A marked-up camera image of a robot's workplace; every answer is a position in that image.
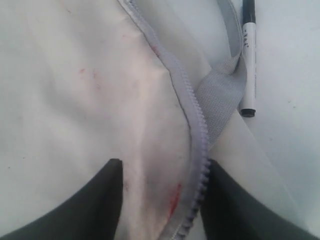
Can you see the white fabric duffel bag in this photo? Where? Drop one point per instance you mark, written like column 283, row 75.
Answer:
column 86, row 81

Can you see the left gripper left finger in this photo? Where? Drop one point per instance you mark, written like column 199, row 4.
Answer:
column 92, row 213

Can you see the black and white marker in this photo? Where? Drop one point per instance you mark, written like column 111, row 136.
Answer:
column 247, row 105

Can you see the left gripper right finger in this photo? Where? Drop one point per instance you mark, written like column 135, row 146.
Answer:
column 229, row 212

